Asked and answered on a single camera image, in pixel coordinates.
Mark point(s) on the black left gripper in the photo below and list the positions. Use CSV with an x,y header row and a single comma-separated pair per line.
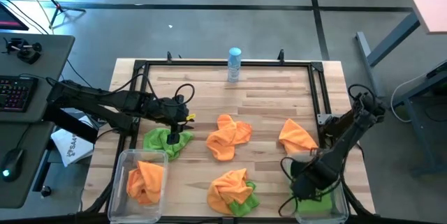
x,y
167,110

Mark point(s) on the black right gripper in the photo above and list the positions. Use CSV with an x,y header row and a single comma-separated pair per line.
x,y
314,177

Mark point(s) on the green microfiber towel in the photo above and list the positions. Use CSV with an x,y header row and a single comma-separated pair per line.
x,y
157,140
314,204
244,206

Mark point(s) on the orange microfiber towel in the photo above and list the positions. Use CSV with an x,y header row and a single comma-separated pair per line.
x,y
227,136
227,189
295,136
145,182

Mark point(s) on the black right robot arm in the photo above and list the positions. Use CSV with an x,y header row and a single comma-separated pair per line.
x,y
349,136

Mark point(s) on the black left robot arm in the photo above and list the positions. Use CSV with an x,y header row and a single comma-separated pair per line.
x,y
104,100

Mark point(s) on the black arm base beam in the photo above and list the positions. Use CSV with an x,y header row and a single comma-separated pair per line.
x,y
70,123

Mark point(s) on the yellow tag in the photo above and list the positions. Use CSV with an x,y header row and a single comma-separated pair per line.
x,y
191,116

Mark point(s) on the clear plastic bin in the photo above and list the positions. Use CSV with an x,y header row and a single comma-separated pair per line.
x,y
340,206
118,182

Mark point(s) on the black table edge clamp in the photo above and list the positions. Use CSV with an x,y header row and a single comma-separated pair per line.
x,y
169,56
281,55

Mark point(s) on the white printed bag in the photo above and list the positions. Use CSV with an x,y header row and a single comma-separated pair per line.
x,y
75,147

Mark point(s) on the grey metal stand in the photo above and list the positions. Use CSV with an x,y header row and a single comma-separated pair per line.
x,y
419,130

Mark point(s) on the grey desk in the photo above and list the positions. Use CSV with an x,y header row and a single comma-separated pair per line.
x,y
52,70

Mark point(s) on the black round knob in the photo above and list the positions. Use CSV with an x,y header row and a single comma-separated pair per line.
x,y
46,191

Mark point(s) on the grey table leg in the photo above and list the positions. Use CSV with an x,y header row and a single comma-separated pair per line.
x,y
394,39

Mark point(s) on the black backlit keyboard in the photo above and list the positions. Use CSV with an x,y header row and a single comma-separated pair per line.
x,y
15,93

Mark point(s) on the black computer mouse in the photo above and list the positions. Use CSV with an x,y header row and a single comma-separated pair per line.
x,y
12,164

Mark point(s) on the black tripod stand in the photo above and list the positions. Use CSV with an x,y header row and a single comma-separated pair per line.
x,y
58,7

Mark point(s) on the dark monitor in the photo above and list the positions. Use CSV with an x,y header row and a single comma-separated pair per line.
x,y
10,18

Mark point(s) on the pale pink table top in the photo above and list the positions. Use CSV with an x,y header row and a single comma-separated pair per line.
x,y
426,0

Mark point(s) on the silver frame bracket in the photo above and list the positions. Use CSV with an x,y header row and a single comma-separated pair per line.
x,y
324,118

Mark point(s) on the black aluminium table frame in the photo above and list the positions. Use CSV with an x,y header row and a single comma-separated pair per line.
x,y
227,63

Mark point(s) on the black clamp mount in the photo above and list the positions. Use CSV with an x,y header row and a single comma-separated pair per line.
x,y
26,53

